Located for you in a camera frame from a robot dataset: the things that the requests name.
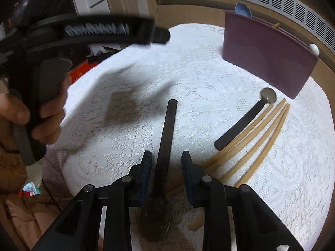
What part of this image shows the purple plastic utensil caddy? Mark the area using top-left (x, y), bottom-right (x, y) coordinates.
top-left (222, 10), bottom-right (318, 99)

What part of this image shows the white lace tablecloth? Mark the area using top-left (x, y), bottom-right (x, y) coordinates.
top-left (42, 24), bottom-right (334, 250)

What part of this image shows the red banner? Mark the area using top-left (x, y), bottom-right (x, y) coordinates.
top-left (69, 60), bottom-right (99, 84)

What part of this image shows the white spoon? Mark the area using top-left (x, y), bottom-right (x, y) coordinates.
top-left (309, 43), bottom-right (320, 56)

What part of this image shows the wooden chopstick two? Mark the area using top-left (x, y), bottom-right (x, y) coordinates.
top-left (205, 98), bottom-right (287, 173)

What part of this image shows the wooden chopstick three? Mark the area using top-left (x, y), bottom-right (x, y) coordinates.
top-left (219, 104), bottom-right (290, 182)

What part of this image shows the wooden chopstick one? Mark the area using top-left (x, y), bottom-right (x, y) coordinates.
top-left (200, 104), bottom-right (274, 169)

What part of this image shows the left hand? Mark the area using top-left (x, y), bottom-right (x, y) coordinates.
top-left (1, 74), bottom-right (72, 151)

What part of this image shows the wooden chopstick four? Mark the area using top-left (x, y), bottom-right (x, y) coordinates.
top-left (234, 104), bottom-right (290, 187)

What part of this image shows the small black-handled steel spoon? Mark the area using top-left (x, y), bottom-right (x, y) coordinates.
top-left (214, 87), bottom-right (277, 151)

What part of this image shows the light blue spoon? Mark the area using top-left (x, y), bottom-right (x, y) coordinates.
top-left (234, 2), bottom-right (252, 18)

